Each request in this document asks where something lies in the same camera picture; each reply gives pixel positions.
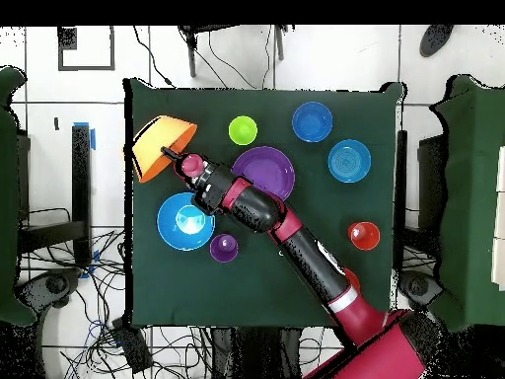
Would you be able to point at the large yellow-orange bowl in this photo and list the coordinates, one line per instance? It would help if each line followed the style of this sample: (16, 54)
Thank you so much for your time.
(158, 138)

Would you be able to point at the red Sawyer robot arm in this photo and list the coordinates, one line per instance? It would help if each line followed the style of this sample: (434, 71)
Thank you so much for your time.
(311, 256)

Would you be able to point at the green cup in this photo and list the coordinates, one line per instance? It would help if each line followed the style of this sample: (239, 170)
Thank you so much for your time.
(242, 130)

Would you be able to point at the large light blue bowl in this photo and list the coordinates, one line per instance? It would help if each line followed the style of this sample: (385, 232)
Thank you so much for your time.
(169, 233)

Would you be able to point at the blue tape strip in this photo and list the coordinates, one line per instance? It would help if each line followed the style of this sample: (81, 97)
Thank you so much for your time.
(92, 139)

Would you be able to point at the purple bowl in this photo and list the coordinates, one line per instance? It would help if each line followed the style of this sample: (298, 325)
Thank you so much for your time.
(272, 166)

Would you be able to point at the purple cup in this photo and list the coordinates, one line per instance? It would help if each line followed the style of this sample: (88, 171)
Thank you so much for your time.
(223, 248)

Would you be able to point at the black tripod stand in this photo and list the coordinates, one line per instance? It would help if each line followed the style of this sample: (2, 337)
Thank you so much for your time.
(192, 59)

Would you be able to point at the dark blue bowl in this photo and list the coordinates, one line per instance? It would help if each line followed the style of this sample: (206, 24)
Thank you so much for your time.
(312, 121)

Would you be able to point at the dark green tablecloth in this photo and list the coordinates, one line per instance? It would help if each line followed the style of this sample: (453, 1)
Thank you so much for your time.
(177, 296)

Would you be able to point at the flat-bottomed light blue bowl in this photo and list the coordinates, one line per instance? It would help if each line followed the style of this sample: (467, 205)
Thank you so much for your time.
(349, 160)

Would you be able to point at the black chair base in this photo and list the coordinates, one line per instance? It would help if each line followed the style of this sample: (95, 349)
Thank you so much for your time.
(53, 284)
(418, 286)

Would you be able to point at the orange cup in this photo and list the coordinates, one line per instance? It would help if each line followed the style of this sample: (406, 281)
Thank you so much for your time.
(363, 237)

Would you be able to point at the black power strip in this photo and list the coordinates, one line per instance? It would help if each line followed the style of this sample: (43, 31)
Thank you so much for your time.
(132, 347)

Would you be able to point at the person's foot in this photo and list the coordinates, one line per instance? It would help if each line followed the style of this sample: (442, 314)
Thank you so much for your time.
(436, 39)

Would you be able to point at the black table frame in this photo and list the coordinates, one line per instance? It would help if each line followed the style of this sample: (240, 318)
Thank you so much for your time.
(81, 189)

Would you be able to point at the black square floor frame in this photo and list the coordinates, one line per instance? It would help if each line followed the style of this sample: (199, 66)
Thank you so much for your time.
(67, 37)

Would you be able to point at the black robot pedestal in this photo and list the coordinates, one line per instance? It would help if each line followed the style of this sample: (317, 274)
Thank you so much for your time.
(252, 355)

